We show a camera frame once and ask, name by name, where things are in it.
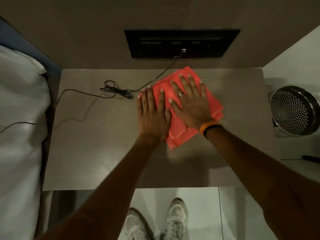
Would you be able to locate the person's right forearm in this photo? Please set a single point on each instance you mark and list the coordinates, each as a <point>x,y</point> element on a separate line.
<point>262,177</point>

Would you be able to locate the person's left white shoe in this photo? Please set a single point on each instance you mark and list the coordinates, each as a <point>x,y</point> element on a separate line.
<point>135,226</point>

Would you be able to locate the white pillow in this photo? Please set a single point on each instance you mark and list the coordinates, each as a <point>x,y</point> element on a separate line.
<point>17,59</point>

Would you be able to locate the orange wristband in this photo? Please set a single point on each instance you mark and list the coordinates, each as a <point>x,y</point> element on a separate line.
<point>206,125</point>

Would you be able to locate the person's white shoe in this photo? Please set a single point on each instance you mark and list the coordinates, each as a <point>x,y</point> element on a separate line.
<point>135,226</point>
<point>176,219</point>

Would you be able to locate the person's left middle finger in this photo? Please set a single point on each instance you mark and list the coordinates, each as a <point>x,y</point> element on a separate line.
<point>151,97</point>

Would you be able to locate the person's left little finger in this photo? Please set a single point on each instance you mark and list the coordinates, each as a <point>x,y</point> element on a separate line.
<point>139,102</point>

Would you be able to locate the person's left forearm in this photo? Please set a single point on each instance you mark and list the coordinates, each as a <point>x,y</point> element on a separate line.
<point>107,197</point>

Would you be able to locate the person's right middle finger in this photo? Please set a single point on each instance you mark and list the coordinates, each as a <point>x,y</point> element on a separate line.
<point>185,84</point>

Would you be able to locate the person's right white shoe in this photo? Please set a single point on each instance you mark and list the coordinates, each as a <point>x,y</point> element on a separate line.
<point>176,219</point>

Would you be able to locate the perforated metal waste bin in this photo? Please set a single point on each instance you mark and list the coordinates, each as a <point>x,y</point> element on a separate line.
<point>295,111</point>

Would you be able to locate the black stick-shaped object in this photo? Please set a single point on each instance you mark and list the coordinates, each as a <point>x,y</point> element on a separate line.
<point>311,159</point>

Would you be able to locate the white duvet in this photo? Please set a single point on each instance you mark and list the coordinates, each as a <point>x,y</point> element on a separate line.
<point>20,152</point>

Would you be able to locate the red cloth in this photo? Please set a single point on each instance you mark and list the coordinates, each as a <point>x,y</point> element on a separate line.
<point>178,132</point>

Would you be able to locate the blue headboard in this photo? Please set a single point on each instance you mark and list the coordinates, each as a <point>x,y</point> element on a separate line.
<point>30,48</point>

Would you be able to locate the person's right hand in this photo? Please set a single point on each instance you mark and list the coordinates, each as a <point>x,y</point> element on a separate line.
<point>195,109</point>

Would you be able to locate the person's left hand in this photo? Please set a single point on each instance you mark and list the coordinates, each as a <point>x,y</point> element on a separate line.
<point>151,122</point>

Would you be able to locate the person's right little finger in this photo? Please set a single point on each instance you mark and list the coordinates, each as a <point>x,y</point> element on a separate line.
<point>203,89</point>

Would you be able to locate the black wall socket panel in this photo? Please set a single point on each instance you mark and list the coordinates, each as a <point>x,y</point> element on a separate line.
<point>160,44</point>

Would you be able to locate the person's left thumb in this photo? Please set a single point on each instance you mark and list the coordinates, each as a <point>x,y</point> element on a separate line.
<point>169,118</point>

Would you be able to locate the person's right thumb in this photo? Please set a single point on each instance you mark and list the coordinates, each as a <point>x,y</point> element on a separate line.
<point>175,107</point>

